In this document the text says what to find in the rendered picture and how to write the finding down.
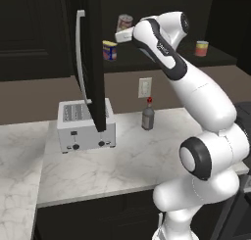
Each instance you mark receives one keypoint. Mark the silver toaster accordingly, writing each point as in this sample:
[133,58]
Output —
[81,133]

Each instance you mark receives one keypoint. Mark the pale red and white can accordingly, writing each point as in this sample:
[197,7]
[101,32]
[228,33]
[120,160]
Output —
[125,22]

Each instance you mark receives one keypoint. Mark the dark base cabinet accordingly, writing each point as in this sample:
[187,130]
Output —
[98,217]

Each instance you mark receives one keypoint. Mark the black cabinet door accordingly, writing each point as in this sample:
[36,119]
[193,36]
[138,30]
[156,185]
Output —
[94,54]

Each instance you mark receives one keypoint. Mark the dark bottle with red cap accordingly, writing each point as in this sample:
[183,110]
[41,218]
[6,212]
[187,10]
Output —
[148,118]

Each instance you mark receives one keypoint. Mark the white wall outlet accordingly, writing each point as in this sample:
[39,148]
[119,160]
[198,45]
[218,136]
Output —
[145,87]

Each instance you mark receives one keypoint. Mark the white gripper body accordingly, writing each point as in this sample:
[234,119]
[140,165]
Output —
[124,35]

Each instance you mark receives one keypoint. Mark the dark closed wall cabinet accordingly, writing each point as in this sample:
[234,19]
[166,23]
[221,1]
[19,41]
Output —
[32,35]

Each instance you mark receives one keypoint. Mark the blue yellow and red can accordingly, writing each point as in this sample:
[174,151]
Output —
[109,51]

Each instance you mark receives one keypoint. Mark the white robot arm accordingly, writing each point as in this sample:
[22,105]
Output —
[202,100]

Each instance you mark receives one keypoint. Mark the dark open wall cabinet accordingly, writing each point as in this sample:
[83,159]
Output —
[215,9]

